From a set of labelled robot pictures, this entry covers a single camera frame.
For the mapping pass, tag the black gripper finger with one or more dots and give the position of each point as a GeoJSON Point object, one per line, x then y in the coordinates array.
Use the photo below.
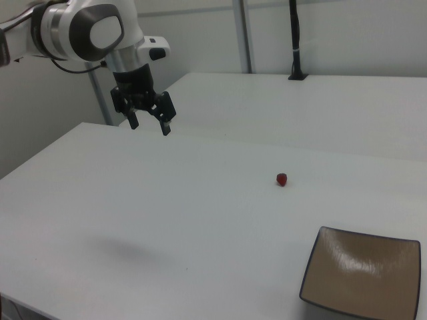
{"type": "Point", "coordinates": [166, 113]}
{"type": "Point", "coordinates": [133, 120]}

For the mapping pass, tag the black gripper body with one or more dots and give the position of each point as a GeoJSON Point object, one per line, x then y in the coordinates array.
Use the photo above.
{"type": "Point", "coordinates": [133, 81]}

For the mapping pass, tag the red strawberry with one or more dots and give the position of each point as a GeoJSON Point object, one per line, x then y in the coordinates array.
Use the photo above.
{"type": "Point", "coordinates": [282, 179]}

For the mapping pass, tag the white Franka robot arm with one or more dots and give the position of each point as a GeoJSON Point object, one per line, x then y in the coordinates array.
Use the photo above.
{"type": "Point", "coordinates": [60, 30]}

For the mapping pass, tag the brown square ceramic plate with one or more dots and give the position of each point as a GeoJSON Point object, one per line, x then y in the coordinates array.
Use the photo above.
{"type": "Point", "coordinates": [360, 270]}

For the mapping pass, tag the black table clamp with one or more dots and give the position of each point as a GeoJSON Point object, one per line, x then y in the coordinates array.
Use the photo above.
{"type": "Point", "coordinates": [295, 33]}

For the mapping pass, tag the aluminium frame post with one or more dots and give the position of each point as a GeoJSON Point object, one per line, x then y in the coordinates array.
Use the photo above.
{"type": "Point", "coordinates": [98, 96]}

